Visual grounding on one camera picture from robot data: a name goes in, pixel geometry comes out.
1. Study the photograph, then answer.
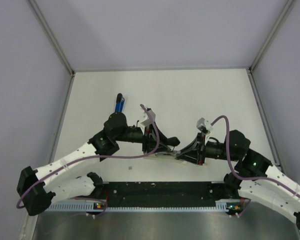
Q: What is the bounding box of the left aluminium corner post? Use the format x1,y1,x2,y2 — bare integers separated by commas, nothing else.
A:
26,0,75,77

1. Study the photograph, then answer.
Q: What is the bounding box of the aluminium corner post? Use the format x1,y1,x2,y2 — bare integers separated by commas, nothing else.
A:
26,0,75,77
248,0,297,73

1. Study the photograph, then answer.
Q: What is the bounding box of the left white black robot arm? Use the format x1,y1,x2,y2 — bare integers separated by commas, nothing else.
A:
16,108,180,216

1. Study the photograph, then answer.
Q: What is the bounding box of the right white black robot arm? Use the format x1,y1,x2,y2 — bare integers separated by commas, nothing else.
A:
175,130,300,230

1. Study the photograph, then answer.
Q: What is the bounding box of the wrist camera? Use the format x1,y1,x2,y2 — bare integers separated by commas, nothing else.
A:
196,117,213,136
139,108,156,127

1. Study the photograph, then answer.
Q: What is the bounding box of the grey black stapler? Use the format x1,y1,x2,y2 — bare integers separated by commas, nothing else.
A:
143,151,187,165

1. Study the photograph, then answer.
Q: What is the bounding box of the blue stapler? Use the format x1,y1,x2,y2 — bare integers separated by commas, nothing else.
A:
114,93,125,113

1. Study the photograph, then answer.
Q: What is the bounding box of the right aluminium corner post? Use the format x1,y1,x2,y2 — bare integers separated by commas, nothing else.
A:
248,0,297,73

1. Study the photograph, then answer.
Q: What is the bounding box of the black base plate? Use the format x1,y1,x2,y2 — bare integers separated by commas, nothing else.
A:
78,181,243,208

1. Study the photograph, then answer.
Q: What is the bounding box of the grey slotted cable duct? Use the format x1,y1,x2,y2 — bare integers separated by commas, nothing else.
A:
46,201,243,213

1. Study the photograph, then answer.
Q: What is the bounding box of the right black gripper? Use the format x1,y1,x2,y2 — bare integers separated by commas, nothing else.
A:
176,132,239,166

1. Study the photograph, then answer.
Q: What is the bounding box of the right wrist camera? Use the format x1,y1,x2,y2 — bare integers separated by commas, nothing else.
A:
196,117,213,136

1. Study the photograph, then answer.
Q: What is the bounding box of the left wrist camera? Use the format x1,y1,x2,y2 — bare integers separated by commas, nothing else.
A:
139,108,156,127

